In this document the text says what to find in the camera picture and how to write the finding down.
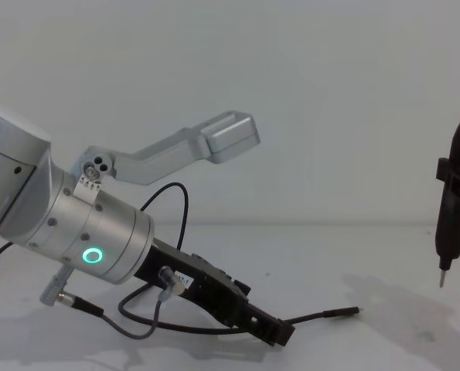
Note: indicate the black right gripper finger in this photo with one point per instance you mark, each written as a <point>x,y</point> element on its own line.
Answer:
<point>458,187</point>

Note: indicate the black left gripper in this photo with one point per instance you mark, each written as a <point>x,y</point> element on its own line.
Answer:
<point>198,282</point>

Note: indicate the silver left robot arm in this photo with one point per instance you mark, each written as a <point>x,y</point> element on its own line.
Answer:
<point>98,232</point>

